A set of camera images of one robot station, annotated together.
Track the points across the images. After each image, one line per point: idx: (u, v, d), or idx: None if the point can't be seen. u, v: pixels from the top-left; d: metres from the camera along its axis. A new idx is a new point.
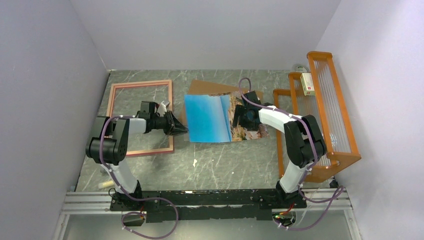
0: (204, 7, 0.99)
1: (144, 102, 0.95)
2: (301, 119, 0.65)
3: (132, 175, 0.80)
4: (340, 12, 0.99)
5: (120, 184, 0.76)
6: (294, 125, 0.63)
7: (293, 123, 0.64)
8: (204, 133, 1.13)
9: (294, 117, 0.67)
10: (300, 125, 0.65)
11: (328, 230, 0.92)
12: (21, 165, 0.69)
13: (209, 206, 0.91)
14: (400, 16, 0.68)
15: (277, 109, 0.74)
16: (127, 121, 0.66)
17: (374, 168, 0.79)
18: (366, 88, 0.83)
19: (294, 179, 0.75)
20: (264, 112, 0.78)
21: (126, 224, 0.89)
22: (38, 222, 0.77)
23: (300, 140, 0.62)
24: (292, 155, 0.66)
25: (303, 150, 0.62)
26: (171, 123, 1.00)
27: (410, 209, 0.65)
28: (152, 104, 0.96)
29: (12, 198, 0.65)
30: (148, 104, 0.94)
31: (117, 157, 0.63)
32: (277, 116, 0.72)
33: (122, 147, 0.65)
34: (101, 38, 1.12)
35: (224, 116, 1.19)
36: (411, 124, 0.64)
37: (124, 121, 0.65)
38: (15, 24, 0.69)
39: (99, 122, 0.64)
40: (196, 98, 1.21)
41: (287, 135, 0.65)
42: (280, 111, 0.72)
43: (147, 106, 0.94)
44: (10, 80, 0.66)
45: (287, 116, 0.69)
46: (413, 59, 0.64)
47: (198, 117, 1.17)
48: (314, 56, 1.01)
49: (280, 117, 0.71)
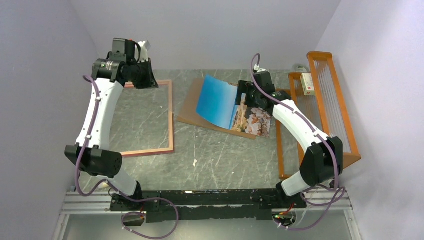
0: (203, 7, 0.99)
1: (117, 40, 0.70)
2: (326, 141, 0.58)
3: (130, 179, 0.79)
4: (340, 11, 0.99)
5: (118, 189, 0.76)
6: (320, 152, 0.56)
7: (318, 146, 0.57)
8: (209, 113, 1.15)
9: (319, 136, 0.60)
10: (322, 147, 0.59)
11: (328, 230, 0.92)
12: (20, 165, 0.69)
13: (209, 206, 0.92)
14: (401, 16, 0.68)
15: (298, 114, 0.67)
16: (100, 152, 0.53)
17: (375, 168, 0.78)
18: (367, 88, 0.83)
19: (299, 188, 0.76)
20: (284, 109, 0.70)
21: (126, 224, 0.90)
22: (38, 222, 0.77)
23: (321, 167, 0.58)
24: (306, 174, 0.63)
25: (319, 174, 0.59)
26: (150, 76, 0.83)
27: (410, 209, 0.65)
28: (129, 43, 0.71)
29: (13, 198, 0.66)
30: (124, 41, 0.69)
31: (111, 172, 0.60)
32: (298, 121, 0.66)
33: (110, 168, 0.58)
34: (101, 38, 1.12)
35: (234, 106, 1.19)
36: (411, 124, 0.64)
37: (99, 154, 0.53)
38: (16, 25, 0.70)
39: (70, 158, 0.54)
40: (215, 81, 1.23)
41: (307, 157, 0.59)
42: (302, 117, 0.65)
43: (121, 45, 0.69)
44: (10, 80, 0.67)
45: (312, 132, 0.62)
46: (413, 59, 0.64)
47: (210, 97, 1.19)
48: (314, 56, 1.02)
49: (301, 125, 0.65)
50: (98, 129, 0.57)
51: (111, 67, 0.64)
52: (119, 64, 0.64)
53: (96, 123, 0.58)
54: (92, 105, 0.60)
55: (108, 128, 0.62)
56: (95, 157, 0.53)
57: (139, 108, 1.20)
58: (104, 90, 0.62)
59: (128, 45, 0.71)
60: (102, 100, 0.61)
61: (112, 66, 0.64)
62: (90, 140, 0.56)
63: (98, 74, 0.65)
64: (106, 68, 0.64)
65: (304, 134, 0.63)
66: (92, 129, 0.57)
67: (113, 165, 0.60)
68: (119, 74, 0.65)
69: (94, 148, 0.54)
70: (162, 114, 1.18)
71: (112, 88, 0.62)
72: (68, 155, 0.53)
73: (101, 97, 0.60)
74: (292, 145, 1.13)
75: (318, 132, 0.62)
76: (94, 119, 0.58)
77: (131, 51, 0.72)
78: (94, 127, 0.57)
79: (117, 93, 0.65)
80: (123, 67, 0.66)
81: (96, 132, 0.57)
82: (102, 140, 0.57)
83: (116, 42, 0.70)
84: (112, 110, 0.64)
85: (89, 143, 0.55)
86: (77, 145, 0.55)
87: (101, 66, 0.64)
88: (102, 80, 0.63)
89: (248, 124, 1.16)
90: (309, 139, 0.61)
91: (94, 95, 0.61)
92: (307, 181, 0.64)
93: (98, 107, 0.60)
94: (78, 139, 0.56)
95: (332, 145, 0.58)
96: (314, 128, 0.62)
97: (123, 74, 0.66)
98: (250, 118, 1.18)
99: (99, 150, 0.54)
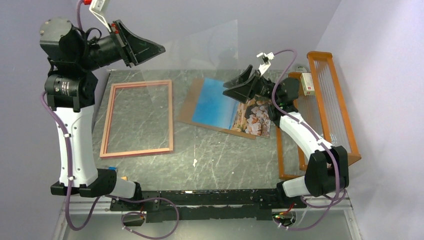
0: (202, 7, 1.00)
1: (44, 43, 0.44)
2: (330, 150, 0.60)
3: (128, 184, 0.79)
4: (340, 11, 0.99)
5: (117, 195, 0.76)
6: (321, 156, 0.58)
7: (321, 154, 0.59)
8: (208, 116, 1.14)
9: (322, 144, 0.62)
10: (326, 155, 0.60)
11: (328, 230, 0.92)
12: (22, 164, 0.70)
13: (209, 206, 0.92)
14: (402, 17, 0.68)
15: (303, 124, 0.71)
16: (90, 191, 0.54)
17: (374, 168, 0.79)
18: (366, 89, 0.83)
19: (301, 192, 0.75)
20: (290, 120, 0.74)
21: (126, 224, 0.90)
22: (38, 221, 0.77)
23: (323, 172, 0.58)
24: (310, 183, 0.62)
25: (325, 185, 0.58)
26: (123, 54, 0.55)
27: (410, 209, 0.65)
28: (65, 38, 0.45)
29: (13, 197, 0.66)
30: (58, 45, 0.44)
31: (106, 190, 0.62)
32: (303, 130, 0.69)
33: (103, 192, 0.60)
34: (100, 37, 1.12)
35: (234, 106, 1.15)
36: (411, 125, 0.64)
37: (89, 190, 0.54)
38: (17, 25, 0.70)
39: (56, 193, 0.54)
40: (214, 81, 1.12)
41: (310, 164, 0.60)
42: (307, 127, 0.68)
43: (57, 51, 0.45)
44: (10, 79, 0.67)
45: (315, 141, 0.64)
46: (415, 60, 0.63)
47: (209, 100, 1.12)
48: (314, 56, 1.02)
49: (305, 133, 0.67)
50: (79, 168, 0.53)
51: (70, 91, 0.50)
52: (79, 86, 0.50)
53: (75, 161, 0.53)
54: (63, 140, 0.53)
55: (91, 153, 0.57)
56: (86, 195, 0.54)
57: (139, 108, 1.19)
58: (71, 121, 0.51)
59: (66, 41, 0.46)
60: (73, 136, 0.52)
61: (69, 90, 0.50)
62: (74, 180, 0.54)
63: (55, 99, 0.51)
64: (63, 93, 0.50)
65: (308, 141, 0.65)
66: (72, 168, 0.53)
67: (106, 184, 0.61)
68: (83, 95, 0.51)
69: (81, 188, 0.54)
70: None
71: (78, 118, 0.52)
72: (55, 194, 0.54)
73: (70, 133, 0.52)
74: (292, 145, 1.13)
75: (322, 141, 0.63)
76: (70, 159, 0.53)
77: (73, 47, 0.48)
78: (74, 166, 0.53)
79: (88, 117, 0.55)
80: (84, 84, 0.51)
81: (77, 171, 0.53)
82: (87, 174, 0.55)
83: (45, 47, 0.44)
84: (89, 137, 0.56)
85: (74, 182, 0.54)
86: (62, 185, 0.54)
87: (56, 90, 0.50)
88: (63, 110, 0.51)
89: (248, 124, 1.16)
90: (312, 146, 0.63)
91: (61, 129, 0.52)
92: (311, 191, 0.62)
93: (70, 145, 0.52)
94: (61, 179, 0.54)
95: (336, 154, 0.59)
96: (317, 137, 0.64)
97: (87, 93, 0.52)
98: (250, 118, 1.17)
99: (87, 188, 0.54)
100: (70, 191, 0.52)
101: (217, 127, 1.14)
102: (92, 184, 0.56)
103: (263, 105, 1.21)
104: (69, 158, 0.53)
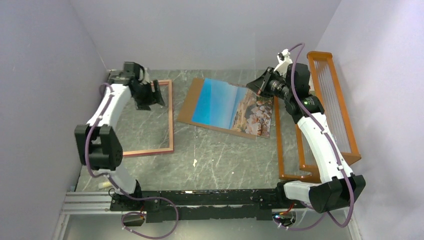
0: (203, 7, 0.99)
1: (128, 62, 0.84)
2: (348, 179, 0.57)
3: (129, 177, 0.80)
4: (340, 11, 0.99)
5: (119, 186, 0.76)
6: (337, 187, 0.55)
7: (338, 183, 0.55)
8: (207, 116, 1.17)
9: (343, 171, 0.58)
10: (342, 183, 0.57)
11: (329, 230, 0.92)
12: (21, 164, 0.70)
13: (209, 206, 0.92)
14: (402, 16, 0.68)
15: (327, 136, 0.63)
16: (110, 131, 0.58)
17: (374, 168, 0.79)
18: (367, 89, 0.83)
19: (302, 199, 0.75)
20: (312, 125, 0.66)
21: (126, 224, 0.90)
22: (38, 221, 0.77)
23: (332, 199, 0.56)
24: (314, 198, 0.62)
25: (329, 203, 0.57)
26: (150, 96, 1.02)
27: (411, 209, 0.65)
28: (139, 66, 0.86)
29: (13, 197, 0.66)
30: (135, 64, 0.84)
31: (114, 163, 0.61)
32: (324, 146, 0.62)
33: (117, 153, 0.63)
34: (100, 38, 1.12)
35: (233, 107, 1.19)
36: (412, 125, 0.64)
37: (107, 132, 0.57)
38: (16, 25, 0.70)
39: (79, 136, 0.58)
40: (214, 83, 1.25)
41: (323, 186, 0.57)
42: (331, 143, 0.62)
43: (132, 65, 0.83)
44: (10, 80, 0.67)
45: (336, 165, 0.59)
46: (416, 59, 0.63)
47: (209, 100, 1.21)
48: (314, 56, 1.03)
49: (327, 153, 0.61)
50: (108, 114, 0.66)
51: (125, 80, 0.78)
52: (130, 79, 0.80)
53: (107, 110, 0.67)
54: (106, 99, 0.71)
55: (116, 118, 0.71)
56: (104, 137, 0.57)
57: (138, 108, 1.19)
58: (118, 91, 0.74)
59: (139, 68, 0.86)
60: (115, 96, 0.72)
61: (125, 78, 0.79)
62: (101, 120, 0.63)
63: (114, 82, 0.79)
64: (120, 79, 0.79)
65: (327, 163, 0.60)
66: (104, 113, 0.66)
67: (117, 153, 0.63)
68: (130, 86, 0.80)
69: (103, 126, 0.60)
70: (162, 114, 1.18)
71: (124, 89, 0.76)
72: (76, 136, 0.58)
73: (114, 94, 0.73)
74: (292, 145, 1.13)
75: (343, 166, 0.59)
76: (107, 107, 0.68)
77: (138, 72, 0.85)
78: (105, 112, 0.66)
79: (125, 98, 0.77)
80: (132, 81, 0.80)
81: (107, 115, 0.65)
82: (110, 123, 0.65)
83: (128, 63, 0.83)
84: (121, 107, 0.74)
85: (99, 123, 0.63)
86: (88, 124, 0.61)
87: (118, 78, 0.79)
88: (116, 85, 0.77)
89: (248, 124, 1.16)
90: (332, 170, 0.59)
91: (109, 93, 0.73)
92: (312, 203, 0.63)
93: (111, 101, 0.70)
94: (90, 121, 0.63)
95: (354, 183, 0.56)
96: (339, 161, 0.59)
97: (132, 87, 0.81)
98: (250, 118, 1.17)
99: (107, 128, 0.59)
100: (93, 128, 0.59)
101: (217, 126, 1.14)
102: (113, 135, 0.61)
103: (263, 105, 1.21)
104: (105, 106, 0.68)
